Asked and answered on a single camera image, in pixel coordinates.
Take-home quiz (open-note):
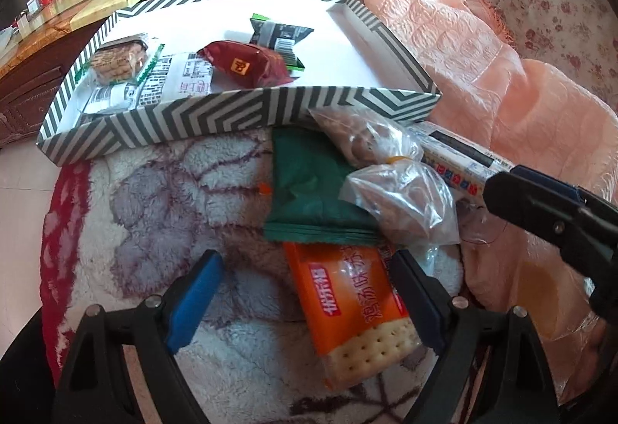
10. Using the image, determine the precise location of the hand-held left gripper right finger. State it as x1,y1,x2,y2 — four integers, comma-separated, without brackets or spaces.
389,249,561,424

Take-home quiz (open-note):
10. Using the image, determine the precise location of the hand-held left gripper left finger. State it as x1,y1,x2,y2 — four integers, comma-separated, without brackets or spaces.
53,250,225,424

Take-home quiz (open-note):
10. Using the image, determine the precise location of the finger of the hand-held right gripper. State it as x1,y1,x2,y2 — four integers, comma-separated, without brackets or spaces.
511,164,618,225
484,173,618,271

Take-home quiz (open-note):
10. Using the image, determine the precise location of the orange cracker packet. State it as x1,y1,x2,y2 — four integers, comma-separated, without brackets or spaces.
281,240,424,392

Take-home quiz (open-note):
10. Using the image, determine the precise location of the long white snack packet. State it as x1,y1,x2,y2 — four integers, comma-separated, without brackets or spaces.
407,121,516,199

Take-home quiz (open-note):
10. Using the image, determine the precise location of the clear bag of brown snacks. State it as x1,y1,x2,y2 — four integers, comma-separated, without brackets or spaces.
339,160,461,247
308,107,426,170

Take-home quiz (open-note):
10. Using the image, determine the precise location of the striped cardboard box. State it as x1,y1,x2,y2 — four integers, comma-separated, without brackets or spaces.
36,0,442,166

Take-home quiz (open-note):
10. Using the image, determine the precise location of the red and white fleece blanket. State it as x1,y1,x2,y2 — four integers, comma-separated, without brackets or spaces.
39,0,467,424

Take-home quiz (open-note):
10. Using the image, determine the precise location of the peach quilt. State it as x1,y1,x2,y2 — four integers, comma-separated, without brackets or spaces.
355,0,618,405

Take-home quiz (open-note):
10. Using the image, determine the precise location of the floral sofa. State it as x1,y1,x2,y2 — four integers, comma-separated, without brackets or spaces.
448,0,618,112

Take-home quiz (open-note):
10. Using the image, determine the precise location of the dark cloth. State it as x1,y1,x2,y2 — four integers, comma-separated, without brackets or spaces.
0,308,63,424

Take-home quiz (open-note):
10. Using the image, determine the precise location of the white printed snack packet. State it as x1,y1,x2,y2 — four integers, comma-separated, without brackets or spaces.
86,51,214,116

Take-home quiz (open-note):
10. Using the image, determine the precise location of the red snack packet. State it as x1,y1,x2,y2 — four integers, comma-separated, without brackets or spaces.
197,40,296,87

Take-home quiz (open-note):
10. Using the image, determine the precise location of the green-edged cookie packet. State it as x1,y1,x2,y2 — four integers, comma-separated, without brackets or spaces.
72,32,166,85

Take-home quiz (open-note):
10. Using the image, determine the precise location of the black and green snack packet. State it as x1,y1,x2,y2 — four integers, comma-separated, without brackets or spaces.
248,13,314,70

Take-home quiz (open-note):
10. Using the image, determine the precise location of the wooden cabinet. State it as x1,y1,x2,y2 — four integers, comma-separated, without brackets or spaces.
0,0,194,149

